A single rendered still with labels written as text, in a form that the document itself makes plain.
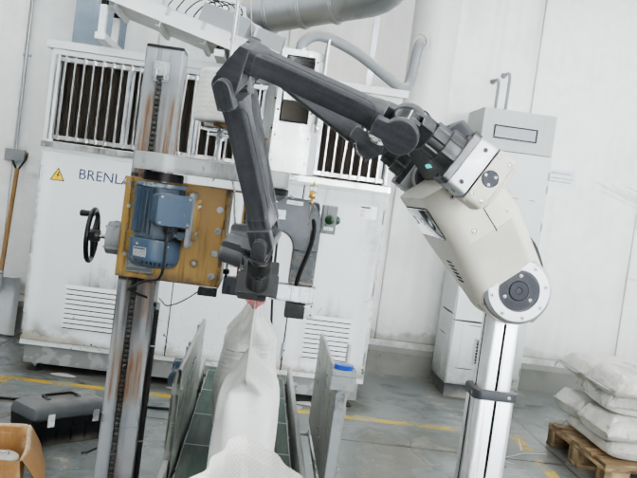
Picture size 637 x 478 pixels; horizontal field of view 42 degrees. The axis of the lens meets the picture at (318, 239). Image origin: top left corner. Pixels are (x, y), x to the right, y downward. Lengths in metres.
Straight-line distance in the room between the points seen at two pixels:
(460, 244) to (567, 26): 5.41
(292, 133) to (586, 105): 3.04
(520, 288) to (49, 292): 4.00
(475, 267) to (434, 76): 3.97
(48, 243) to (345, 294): 1.91
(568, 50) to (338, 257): 2.81
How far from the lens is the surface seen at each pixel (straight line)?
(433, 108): 5.79
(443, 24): 5.88
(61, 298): 5.56
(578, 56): 7.18
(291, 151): 4.86
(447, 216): 1.86
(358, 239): 5.40
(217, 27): 5.18
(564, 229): 7.08
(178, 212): 2.39
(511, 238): 1.92
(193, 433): 3.35
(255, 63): 1.75
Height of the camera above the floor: 1.36
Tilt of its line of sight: 3 degrees down
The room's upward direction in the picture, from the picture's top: 8 degrees clockwise
